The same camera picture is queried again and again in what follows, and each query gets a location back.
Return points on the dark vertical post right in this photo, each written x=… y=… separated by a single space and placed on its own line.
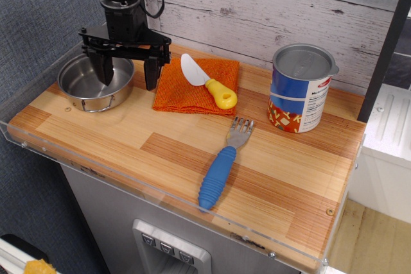
x=398 y=21

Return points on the orange folded cloth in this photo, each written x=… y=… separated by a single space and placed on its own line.
x=176 y=94

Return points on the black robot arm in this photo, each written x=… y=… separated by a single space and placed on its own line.
x=126 y=35

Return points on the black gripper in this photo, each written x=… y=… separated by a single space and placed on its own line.
x=126 y=35

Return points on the grey toy fridge cabinet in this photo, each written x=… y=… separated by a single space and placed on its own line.
x=135 y=235

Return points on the clear acrylic edge guard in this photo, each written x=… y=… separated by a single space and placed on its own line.
x=283 y=194

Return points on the blue handled fork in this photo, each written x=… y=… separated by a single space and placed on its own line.
x=215 y=180

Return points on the blue labelled can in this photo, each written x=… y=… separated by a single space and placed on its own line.
x=300 y=81

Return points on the yellow object bottom left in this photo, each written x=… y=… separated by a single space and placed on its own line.
x=39 y=267

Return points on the yellow handled toy knife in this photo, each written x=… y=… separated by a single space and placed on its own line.
x=224 y=97

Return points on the white toy sink unit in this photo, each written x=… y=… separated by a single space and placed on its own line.
x=381 y=177

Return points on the small metal pot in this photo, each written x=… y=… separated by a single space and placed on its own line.
x=84 y=90

